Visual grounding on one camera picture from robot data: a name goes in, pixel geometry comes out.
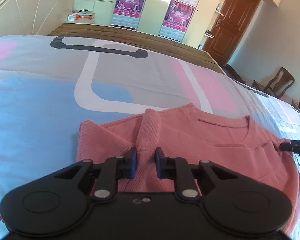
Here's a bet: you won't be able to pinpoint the pink knit sweater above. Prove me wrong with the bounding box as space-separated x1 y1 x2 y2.
77 104 300 233

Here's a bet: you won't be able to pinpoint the dark wooden chair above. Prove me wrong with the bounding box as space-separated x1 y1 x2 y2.
251 67 295 99

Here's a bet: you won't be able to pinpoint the patterned bed sheet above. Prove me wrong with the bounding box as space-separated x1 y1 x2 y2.
0 36 300 239

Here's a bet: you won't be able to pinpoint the wooden bed footboard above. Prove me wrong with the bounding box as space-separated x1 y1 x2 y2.
49 23 225 74

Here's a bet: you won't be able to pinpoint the brown wooden door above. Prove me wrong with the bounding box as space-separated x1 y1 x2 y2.
203 0 260 66

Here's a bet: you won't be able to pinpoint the cream wardrobe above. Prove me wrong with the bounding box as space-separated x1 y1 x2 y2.
75 0 281 47

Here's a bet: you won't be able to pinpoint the lower right pink poster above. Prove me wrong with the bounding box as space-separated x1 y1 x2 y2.
159 0 199 42

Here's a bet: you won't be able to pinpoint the pink poster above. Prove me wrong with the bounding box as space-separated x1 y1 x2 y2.
111 0 145 30
159 0 199 42

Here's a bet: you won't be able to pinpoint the lower left pink poster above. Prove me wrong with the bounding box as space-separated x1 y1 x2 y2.
111 0 145 30

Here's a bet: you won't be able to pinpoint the cream round headboard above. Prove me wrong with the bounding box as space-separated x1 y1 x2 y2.
0 0 61 37

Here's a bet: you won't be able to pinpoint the corner wall shelves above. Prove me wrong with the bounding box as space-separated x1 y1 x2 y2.
198 0 225 49

